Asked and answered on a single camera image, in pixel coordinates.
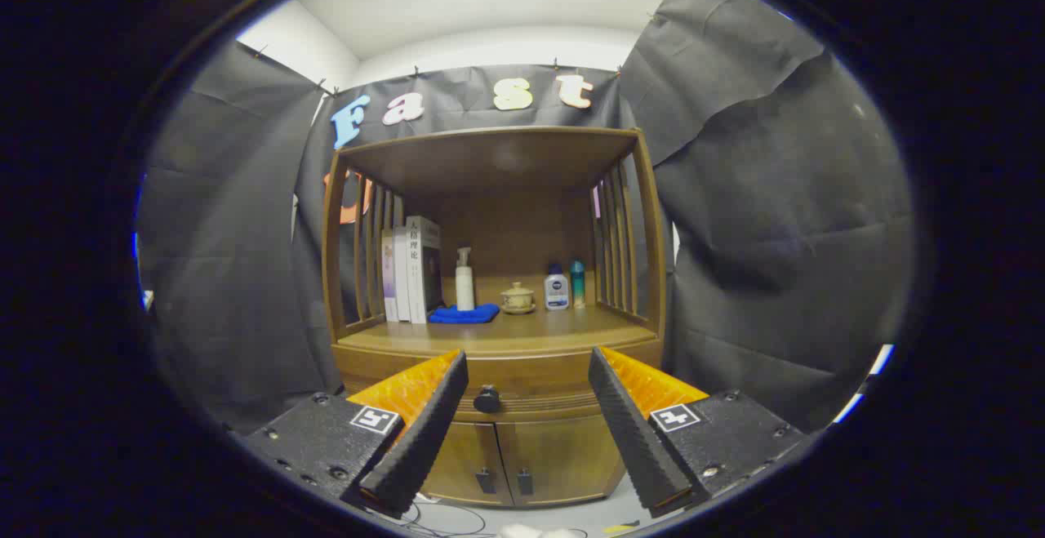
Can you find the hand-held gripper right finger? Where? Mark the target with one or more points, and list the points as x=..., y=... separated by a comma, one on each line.
x=633, y=440

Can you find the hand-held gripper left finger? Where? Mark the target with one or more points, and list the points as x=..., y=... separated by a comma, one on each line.
x=424, y=440

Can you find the blue folded cloth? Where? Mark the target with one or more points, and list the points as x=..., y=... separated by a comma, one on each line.
x=465, y=314

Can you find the wooden drawer with black knob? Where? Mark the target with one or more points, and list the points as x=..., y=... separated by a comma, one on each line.
x=531, y=379

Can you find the thin white book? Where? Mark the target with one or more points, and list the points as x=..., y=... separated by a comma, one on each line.
x=401, y=277

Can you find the white pump bottle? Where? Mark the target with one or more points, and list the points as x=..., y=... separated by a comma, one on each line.
x=464, y=289

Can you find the wooden countertop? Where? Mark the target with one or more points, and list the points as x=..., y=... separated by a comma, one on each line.
x=555, y=330

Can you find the white bottle with blue cap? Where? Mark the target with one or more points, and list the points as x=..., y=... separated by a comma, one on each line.
x=556, y=293

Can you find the beige lidded teacup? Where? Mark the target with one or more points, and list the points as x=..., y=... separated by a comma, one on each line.
x=518, y=299

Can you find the wooden cabinet door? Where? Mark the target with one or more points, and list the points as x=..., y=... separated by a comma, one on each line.
x=563, y=456
x=473, y=452

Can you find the pale purple book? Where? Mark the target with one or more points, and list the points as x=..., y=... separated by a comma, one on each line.
x=388, y=277

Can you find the yellow floor strip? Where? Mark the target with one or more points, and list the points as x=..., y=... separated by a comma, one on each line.
x=620, y=528

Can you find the teal slim bottle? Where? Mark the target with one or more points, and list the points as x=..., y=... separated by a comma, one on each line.
x=578, y=285

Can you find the wooden cabinet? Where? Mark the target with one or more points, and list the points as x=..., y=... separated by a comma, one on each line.
x=506, y=162

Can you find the thick white book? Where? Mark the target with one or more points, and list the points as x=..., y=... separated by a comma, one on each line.
x=416, y=277

